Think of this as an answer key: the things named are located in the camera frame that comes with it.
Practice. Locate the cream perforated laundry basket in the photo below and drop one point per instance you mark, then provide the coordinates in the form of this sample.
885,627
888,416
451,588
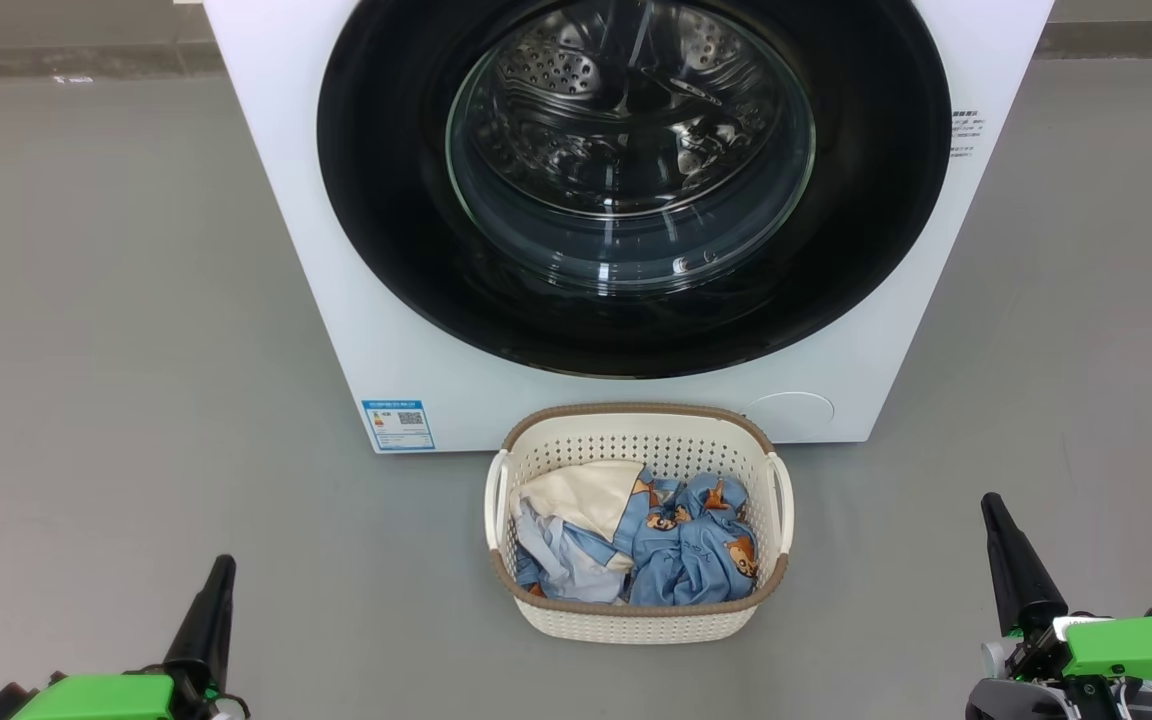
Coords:
636,622

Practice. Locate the white front-load washing machine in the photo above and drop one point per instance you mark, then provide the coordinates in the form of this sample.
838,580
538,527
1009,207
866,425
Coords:
336,330

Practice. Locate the round black glass washer door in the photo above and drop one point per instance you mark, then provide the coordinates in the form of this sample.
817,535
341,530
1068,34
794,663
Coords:
386,200

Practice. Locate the perforated steel washer drum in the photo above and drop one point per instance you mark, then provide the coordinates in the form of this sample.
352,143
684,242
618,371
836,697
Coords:
576,75

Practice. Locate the cream and pale blue garment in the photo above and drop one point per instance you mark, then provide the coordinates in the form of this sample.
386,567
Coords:
576,495

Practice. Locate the small printed text label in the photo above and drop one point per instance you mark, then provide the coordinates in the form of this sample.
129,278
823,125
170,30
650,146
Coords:
966,135

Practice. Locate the round drain filter cover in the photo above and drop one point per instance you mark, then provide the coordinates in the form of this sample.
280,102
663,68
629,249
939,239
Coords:
791,415

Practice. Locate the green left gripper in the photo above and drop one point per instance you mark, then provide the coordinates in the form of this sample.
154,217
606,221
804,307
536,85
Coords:
96,700

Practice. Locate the blue bear print garment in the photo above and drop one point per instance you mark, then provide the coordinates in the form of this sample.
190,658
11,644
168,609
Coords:
696,560

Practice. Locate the blue energy label sticker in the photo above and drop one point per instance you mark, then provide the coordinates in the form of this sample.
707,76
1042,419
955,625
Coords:
397,426

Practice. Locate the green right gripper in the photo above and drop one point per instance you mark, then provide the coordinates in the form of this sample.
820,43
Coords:
1126,650

